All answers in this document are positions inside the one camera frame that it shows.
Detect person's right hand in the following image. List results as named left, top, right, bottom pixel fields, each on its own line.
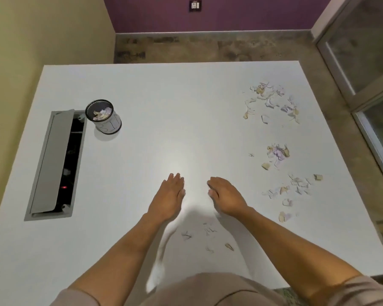
left=207, top=177, right=251, bottom=218

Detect person's left hand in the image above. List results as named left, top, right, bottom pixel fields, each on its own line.
left=146, top=173, right=186, bottom=223

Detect person's right forearm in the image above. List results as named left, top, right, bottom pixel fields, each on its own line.
left=238, top=206, right=365, bottom=304

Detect person's left forearm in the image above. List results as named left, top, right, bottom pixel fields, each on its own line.
left=67, top=212, right=172, bottom=298

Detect pile of torn paper scraps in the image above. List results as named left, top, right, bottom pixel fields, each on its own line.
left=261, top=173, right=324, bottom=223
left=242, top=81, right=301, bottom=125
left=181, top=221, right=235, bottom=254
left=248, top=143, right=291, bottom=171

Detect beige shirt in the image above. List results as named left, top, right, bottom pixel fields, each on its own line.
left=50, top=272, right=383, bottom=306

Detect paper scraps in cup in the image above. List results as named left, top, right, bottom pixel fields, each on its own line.
left=93, top=108, right=113, bottom=121

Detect grey table cable box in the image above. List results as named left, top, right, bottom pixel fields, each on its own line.
left=24, top=109, right=87, bottom=222

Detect grey cable box lid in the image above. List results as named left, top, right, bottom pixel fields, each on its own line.
left=30, top=109, right=75, bottom=217

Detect glass door with white frame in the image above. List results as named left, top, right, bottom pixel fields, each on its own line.
left=316, top=0, right=383, bottom=196

